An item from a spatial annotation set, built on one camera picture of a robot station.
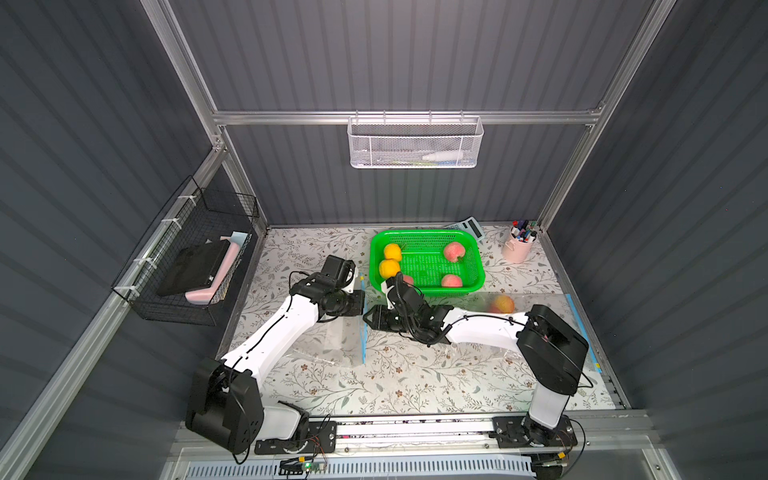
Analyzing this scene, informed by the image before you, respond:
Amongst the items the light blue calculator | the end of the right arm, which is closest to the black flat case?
the end of the right arm

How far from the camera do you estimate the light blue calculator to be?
3.84 ft

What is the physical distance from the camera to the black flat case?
2.18 feet

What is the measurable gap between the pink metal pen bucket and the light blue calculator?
0.41ft

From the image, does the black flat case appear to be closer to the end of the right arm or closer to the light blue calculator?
the end of the right arm

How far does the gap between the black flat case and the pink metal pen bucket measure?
0.90 meters

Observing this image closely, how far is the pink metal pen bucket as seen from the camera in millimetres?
1040

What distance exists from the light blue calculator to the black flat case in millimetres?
841

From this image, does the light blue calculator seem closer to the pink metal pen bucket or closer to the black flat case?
the pink metal pen bucket

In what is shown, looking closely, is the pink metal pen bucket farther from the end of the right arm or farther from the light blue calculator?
the end of the right arm
